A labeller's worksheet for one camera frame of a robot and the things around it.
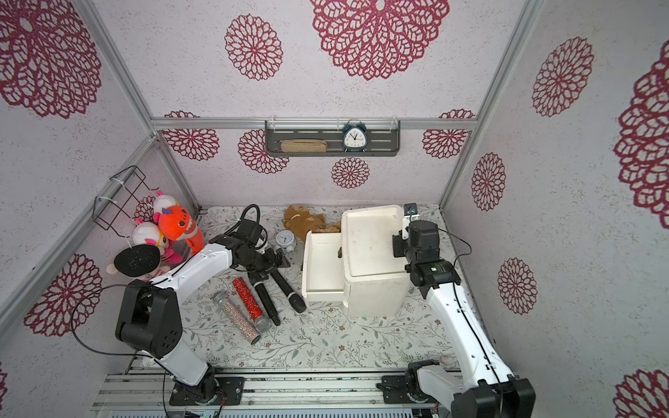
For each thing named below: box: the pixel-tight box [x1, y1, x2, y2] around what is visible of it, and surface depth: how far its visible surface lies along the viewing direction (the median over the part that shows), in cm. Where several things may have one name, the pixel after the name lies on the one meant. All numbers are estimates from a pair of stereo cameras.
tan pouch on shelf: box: [280, 139, 329, 154], surface depth 91 cm
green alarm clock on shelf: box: [342, 119, 369, 154], surface depth 92 cm
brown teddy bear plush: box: [283, 203, 341, 243], surface depth 106 cm
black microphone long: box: [252, 281, 282, 327], surface depth 91 cm
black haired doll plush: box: [106, 243, 174, 279], surface depth 78 cm
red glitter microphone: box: [233, 276, 272, 334], surface depth 89 cm
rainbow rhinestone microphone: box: [212, 290, 262, 345], surface depth 86 cm
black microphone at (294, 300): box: [270, 269, 308, 314], surface depth 91 cm
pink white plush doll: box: [132, 191, 183, 265], surface depth 89 cm
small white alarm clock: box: [275, 229, 297, 253], surface depth 105 cm
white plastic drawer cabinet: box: [341, 205, 410, 317], surface depth 79 cm
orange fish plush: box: [158, 205, 205, 257], surface depth 92 cm
